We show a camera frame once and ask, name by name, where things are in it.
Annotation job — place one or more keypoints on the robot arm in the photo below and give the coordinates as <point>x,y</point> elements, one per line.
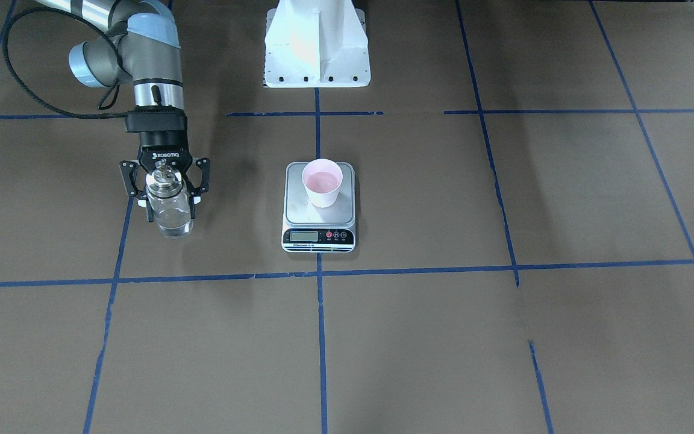
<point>138,46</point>

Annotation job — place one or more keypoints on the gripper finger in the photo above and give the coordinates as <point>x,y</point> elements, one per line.
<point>198,179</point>
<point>129,170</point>

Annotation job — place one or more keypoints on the digital kitchen scale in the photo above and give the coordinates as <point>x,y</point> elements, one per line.
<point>309,228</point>

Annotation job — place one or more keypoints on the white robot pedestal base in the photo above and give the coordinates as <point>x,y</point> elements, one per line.
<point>316,44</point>

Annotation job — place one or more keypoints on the pink plastic cup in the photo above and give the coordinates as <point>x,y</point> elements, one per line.
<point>322,179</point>

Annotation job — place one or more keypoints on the clear glass sauce bottle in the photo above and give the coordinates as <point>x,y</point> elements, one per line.
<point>168,199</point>

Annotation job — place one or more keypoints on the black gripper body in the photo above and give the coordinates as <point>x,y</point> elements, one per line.
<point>164,155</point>

